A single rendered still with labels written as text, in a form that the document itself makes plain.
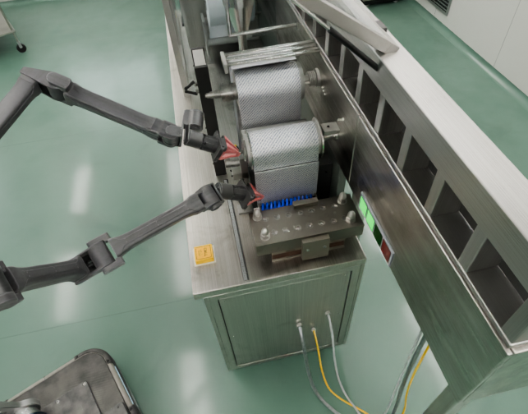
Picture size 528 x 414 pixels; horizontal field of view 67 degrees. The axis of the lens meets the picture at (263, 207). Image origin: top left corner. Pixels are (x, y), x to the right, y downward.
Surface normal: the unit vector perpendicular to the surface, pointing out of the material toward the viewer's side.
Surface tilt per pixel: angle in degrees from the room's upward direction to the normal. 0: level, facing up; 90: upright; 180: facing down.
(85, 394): 0
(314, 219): 0
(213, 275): 0
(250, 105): 92
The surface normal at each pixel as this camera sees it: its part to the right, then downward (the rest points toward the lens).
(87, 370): -0.06, -0.66
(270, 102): 0.21, 0.75
